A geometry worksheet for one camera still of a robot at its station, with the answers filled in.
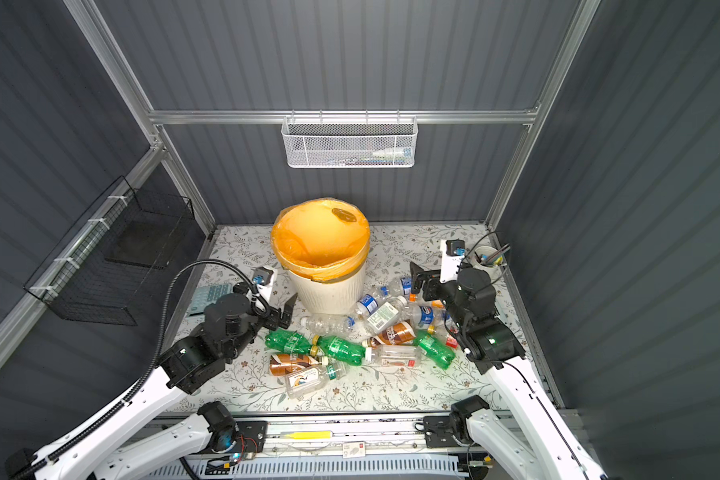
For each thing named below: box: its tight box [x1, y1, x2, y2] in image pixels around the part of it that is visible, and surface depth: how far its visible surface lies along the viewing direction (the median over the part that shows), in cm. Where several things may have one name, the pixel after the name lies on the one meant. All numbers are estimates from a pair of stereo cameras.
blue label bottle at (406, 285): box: [400, 276, 413, 295], surface depth 98 cm
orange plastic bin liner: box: [271, 198, 371, 282], surface depth 88 cm
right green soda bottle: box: [318, 335, 367, 366], surface depth 86 cm
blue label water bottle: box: [356, 286, 390, 317], surface depth 95 cm
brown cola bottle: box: [362, 321, 416, 348], surface depth 85 cm
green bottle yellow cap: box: [414, 325, 456, 370], surface depth 86 cm
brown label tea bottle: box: [269, 354, 319, 376], surface depth 82 cm
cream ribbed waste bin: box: [286, 264, 367, 315], surface depth 84 cm
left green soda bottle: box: [265, 328, 320, 357], surface depth 88 cm
